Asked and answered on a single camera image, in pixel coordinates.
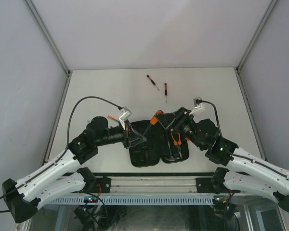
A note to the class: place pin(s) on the orange handled needle-nose pliers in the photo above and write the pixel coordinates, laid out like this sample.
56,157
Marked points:
176,137

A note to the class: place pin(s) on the small orange precision screwdriver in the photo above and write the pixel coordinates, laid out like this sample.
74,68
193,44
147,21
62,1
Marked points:
152,81

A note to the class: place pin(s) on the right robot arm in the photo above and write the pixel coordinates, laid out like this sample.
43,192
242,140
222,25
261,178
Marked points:
238,171

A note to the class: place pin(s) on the blue slotted cable duct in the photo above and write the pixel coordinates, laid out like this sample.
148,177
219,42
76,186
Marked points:
135,200

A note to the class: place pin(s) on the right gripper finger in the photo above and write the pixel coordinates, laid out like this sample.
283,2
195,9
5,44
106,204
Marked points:
181,113
169,121

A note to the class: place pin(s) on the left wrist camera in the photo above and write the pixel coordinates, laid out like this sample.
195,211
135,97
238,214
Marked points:
125,113

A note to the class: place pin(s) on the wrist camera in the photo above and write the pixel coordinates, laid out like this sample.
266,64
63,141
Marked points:
198,106
125,113

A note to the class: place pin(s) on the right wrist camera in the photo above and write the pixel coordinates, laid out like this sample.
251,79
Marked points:
198,106

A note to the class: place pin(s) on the black plastic tool case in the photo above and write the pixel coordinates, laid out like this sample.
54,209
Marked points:
155,149

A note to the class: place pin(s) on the aluminium frame rail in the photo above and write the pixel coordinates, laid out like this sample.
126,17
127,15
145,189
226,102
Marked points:
149,184

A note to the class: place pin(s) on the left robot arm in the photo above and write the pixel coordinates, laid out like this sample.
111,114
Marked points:
65,173

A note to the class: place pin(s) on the small claw hammer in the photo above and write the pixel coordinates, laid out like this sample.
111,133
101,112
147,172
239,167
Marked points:
173,156

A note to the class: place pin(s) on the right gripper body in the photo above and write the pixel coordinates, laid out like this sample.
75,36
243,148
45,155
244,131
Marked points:
187,127

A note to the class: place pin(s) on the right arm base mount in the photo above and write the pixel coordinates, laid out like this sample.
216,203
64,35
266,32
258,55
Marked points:
212,184

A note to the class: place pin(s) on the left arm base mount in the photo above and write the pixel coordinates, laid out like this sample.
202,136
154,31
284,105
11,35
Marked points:
101,185

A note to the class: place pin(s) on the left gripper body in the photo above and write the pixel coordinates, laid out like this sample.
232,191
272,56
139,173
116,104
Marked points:
118,134

